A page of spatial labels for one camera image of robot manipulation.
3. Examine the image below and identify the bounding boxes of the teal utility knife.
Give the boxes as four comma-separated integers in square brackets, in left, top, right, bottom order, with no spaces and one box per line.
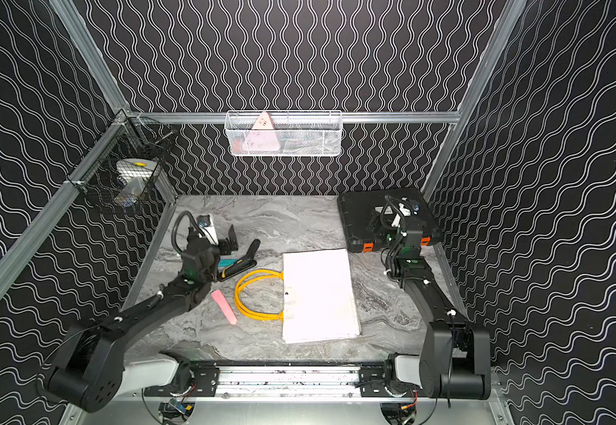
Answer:
[218,259,237,268]

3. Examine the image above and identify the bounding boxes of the pink art knife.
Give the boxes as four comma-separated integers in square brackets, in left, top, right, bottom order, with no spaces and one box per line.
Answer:
[212,290,238,326]

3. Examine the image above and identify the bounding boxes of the white canvas pouch yellow handles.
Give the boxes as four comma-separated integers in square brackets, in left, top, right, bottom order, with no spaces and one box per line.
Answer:
[234,249,361,345]

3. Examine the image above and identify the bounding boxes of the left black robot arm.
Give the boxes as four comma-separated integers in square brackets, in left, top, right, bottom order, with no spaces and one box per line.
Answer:
[42,227,239,413]

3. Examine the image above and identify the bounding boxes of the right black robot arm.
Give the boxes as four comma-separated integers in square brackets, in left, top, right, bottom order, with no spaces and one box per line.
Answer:
[380,205,491,400]

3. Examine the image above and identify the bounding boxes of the black marker pen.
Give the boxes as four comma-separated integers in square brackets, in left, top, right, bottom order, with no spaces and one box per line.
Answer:
[245,239,261,260]

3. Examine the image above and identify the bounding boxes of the black tool case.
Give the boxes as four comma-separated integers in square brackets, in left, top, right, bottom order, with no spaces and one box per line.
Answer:
[337,188,443,253]

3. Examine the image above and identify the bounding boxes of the pink triangular card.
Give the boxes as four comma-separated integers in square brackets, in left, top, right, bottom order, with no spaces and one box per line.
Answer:
[242,112,281,152]

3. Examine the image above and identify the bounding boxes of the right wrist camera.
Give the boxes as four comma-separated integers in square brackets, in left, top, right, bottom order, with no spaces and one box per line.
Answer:
[392,198,421,217]

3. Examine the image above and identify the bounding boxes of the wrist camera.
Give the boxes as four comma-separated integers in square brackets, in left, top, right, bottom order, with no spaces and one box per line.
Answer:
[196,214,219,245]
[392,198,421,217]

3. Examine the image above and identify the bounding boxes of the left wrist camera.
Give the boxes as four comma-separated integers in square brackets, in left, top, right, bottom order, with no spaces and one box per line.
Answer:
[196,214,219,245]

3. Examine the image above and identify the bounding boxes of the white wire wall basket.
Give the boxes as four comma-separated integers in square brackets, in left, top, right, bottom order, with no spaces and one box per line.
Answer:
[224,110,343,158]

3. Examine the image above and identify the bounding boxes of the black wire mesh basket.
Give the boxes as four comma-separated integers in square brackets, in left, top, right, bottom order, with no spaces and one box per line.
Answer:
[67,111,176,215]

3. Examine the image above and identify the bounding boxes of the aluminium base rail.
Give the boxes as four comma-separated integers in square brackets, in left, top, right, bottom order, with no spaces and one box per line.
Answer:
[146,359,423,402]

